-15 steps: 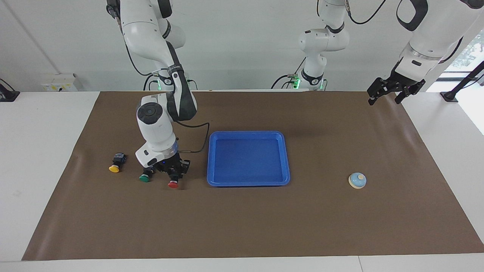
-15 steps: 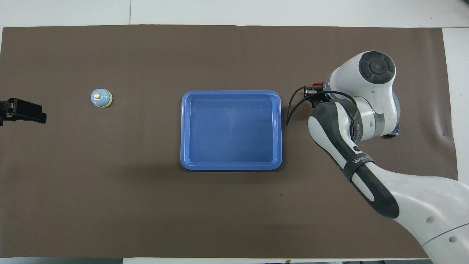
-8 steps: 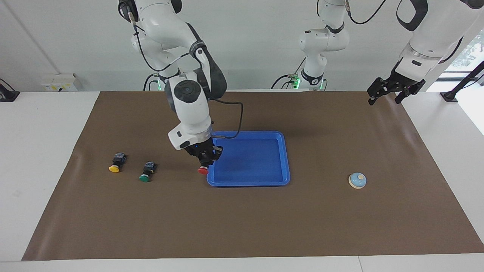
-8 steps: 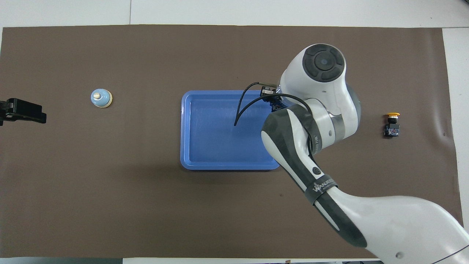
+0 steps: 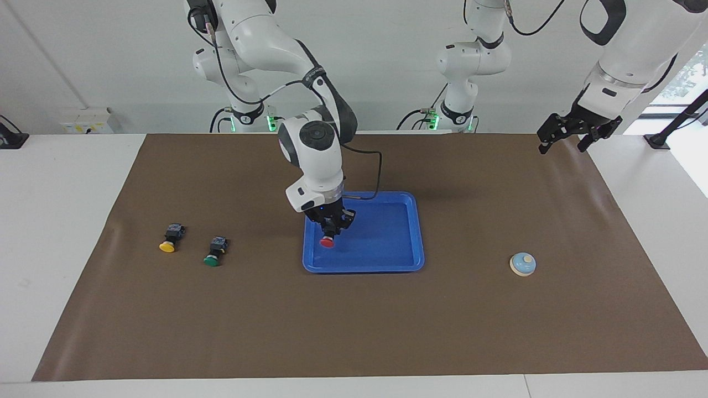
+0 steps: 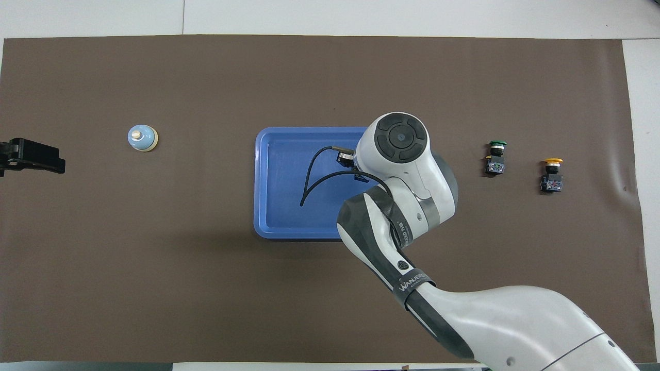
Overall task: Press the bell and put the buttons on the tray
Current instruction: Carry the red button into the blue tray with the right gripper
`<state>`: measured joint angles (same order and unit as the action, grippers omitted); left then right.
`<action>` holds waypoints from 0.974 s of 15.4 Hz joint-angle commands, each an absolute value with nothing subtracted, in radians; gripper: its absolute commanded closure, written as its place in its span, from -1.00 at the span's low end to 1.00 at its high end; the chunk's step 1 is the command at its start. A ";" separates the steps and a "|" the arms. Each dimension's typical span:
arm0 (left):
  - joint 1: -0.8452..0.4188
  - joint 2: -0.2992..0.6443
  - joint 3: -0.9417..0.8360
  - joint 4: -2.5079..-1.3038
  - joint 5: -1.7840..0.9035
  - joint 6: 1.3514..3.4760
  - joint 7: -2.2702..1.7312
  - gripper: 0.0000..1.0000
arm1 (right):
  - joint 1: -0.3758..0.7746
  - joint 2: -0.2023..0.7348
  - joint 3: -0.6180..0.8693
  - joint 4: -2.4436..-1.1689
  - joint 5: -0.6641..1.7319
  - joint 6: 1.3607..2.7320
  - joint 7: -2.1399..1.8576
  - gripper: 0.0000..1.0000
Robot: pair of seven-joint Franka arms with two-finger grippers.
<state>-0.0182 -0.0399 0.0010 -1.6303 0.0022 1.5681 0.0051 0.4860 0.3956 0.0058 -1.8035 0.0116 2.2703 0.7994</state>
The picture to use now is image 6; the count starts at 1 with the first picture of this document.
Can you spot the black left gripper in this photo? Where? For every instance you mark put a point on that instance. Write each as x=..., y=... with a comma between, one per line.
x=36, y=150

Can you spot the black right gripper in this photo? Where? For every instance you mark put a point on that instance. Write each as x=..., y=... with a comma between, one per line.
x=346, y=158

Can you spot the light blue service bell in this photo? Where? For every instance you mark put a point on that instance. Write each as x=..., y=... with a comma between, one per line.
x=143, y=139

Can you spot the green push button switch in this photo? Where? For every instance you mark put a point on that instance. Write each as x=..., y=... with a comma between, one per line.
x=495, y=165

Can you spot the yellow push button switch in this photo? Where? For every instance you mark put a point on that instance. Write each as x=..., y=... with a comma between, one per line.
x=551, y=183

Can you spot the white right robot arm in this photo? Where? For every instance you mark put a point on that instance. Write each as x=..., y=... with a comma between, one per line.
x=402, y=139

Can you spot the blue plastic tray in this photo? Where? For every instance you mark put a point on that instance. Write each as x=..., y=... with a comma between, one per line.
x=281, y=180

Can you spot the brown table mat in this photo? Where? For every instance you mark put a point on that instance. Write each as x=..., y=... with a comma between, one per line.
x=154, y=288

